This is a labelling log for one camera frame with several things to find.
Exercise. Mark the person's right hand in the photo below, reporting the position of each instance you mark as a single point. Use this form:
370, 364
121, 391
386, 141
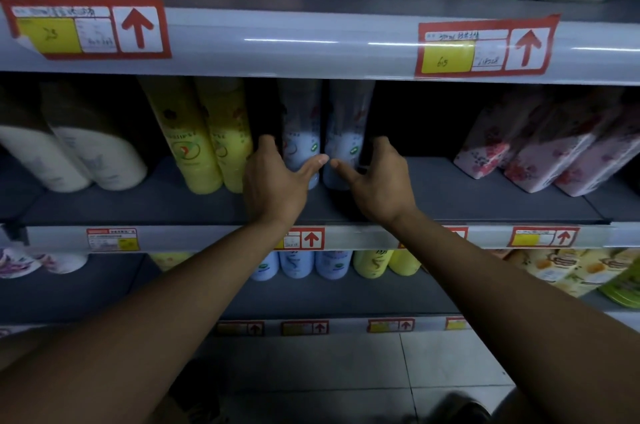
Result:
385, 188

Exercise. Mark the small yellow bottle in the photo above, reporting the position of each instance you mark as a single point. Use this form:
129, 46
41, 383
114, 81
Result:
170, 260
405, 262
372, 264

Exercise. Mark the person's left forearm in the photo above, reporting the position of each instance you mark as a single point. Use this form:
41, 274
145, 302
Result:
125, 328

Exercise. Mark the light blue shampoo bottle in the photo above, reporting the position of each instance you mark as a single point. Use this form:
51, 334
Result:
347, 118
300, 118

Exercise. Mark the yellow shampoo bottle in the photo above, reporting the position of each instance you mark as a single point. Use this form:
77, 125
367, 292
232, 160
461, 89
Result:
185, 148
227, 138

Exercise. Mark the person's left shoe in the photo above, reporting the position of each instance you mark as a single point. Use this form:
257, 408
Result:
195, 388

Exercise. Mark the person's right forearm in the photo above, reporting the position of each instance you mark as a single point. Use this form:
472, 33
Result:
525, 318

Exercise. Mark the person's shoe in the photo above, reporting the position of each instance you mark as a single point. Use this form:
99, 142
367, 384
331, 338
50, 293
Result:
462, 411
195, 388

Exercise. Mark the grey metal shelf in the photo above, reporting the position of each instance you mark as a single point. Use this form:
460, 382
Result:
450, 198

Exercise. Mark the pink floral bottle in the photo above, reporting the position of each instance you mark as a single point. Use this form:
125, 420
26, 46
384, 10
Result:
495, 138
555, 148
605, 163

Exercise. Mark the person's right shoe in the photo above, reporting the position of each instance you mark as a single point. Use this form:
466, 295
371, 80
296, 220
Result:
462, 411

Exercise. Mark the person's left hand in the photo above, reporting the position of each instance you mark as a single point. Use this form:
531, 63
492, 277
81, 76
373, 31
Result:
272, 188

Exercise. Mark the small light blue bottle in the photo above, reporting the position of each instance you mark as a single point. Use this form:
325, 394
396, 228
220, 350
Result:
265, 267
296, 264
333, 265

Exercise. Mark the white shampoo bottle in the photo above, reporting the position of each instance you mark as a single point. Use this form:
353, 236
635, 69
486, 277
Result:
40, 153
100, 153

